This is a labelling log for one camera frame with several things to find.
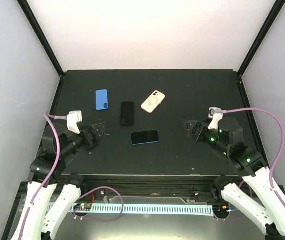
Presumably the blue smartphone black screen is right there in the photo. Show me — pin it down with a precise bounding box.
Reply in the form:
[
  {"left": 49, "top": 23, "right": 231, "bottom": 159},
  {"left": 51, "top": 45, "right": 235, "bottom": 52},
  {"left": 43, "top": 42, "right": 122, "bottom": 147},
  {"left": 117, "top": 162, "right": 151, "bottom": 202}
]
[{"left": 130, "top": 130, "right": 160, "bottom": 145}]

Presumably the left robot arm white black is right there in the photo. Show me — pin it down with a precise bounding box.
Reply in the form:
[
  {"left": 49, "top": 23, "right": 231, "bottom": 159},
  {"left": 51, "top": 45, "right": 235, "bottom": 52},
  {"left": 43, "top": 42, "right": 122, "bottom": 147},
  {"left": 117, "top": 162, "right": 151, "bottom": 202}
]
[{"left": 12, "top": 122, "right": 106, "bottom": 240}]

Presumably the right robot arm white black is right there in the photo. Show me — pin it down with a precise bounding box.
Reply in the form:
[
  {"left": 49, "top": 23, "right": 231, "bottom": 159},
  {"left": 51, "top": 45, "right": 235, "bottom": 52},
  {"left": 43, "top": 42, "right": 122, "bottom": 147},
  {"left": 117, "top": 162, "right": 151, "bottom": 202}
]
[{"left": 182, "top": 118, "right": 285, "bottom": 240}]

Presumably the blue phone case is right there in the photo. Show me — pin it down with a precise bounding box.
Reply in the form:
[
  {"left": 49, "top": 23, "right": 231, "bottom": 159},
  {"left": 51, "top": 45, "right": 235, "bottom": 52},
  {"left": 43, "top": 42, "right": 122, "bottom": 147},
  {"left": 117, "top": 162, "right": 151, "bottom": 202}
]
[{"left": 95, "top": 89, "right": 109, "bottom": 111}]

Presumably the pink phone case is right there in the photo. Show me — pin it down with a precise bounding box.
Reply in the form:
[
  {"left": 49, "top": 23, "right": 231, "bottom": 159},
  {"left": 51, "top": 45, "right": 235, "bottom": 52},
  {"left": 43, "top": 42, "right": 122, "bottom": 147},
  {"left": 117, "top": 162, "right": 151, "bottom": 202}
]
[{"left": 141, "top": 90, "right": 166, "bottom": 114}]

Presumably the left circuit board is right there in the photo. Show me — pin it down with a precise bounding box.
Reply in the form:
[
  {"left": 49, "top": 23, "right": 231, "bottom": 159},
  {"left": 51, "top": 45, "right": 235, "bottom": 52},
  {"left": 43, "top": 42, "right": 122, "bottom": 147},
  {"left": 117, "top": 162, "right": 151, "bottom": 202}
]
[{"left": 73, "top": 203, "right": 92, "bottom": 212}]

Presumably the circuit board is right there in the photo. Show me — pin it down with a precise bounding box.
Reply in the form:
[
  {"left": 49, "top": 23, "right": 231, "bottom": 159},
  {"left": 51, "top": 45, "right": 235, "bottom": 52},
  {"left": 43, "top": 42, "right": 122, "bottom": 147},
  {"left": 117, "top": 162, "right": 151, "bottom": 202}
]
[
  {"left": 213, "top": 205, "right": 236, "bottom": 214},
  {"left": 73, "top": 203, "right": 92, "bottom": 212}
]

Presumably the right circuit board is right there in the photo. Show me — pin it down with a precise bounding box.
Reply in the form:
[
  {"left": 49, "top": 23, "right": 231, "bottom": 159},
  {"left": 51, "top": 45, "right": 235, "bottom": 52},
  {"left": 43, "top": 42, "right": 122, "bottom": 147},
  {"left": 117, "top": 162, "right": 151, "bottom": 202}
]
[{"left": 213, "top": 205, "right": 236, "bottom": 214}]

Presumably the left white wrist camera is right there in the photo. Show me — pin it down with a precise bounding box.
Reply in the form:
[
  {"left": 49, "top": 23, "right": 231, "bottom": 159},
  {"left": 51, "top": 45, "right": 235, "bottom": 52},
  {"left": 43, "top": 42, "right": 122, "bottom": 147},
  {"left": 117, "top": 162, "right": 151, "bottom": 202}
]
[{"left": 67, "top": 110, "right": 83, "bottom": 135}]

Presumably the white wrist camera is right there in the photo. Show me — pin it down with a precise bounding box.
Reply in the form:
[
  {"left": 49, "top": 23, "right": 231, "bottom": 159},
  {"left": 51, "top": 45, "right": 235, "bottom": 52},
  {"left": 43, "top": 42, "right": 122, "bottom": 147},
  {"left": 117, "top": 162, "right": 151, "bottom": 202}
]
[
  {"left": 208, "top": 107, "right": 224, "bottom": 130},
  {"left": 67, "top": 110, "right": 83, "bottom": 135}
]

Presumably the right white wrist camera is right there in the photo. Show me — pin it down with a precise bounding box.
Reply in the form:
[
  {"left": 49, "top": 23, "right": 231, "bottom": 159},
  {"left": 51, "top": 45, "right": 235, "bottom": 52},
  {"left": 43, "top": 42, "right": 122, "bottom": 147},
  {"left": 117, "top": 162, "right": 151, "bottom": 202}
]
[{"left": 208, "top": 107, "right": 224, "bottom": 130}]

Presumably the black aluminium frame rail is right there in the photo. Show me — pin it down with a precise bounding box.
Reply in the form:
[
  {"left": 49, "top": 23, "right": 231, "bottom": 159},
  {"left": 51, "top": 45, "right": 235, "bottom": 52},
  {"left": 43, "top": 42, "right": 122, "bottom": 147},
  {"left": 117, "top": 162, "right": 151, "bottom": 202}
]
[{"left": 44, "top": 174, "right": 242, "bottom": 203}]

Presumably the white slotted cable duct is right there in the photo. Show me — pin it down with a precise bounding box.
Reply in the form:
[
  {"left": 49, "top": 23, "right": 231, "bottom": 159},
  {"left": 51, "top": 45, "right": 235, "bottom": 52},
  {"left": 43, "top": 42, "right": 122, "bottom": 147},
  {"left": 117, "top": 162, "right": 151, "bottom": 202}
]
[{"left": 68, "top": 203, "right": 214, "bottom": 217}]

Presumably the left black frame post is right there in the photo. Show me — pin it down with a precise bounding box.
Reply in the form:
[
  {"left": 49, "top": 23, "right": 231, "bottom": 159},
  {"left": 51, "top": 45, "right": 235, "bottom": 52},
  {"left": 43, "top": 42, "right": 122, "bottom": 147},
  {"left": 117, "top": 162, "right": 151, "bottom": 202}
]
[{"left": 16, "top": 0, "right": 66, "bottom": 77}]

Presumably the black frame post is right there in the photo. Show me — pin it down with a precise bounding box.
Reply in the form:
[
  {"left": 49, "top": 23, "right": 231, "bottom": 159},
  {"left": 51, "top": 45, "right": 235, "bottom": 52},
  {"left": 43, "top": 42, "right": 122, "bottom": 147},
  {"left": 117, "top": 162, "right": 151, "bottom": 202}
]
[
  {"left": 16, "top": 0, "right": 66, "bottom": 77},
  {"left": 237, "top": 0, "right": 285, "bottom": 76}
]

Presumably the right black frame post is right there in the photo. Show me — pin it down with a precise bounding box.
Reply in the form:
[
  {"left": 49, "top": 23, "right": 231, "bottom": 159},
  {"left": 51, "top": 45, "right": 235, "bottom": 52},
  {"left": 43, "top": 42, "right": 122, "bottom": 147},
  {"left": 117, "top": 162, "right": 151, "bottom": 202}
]
[{"left": 237, "top": 0, "right": 285, "bottom": 76}]

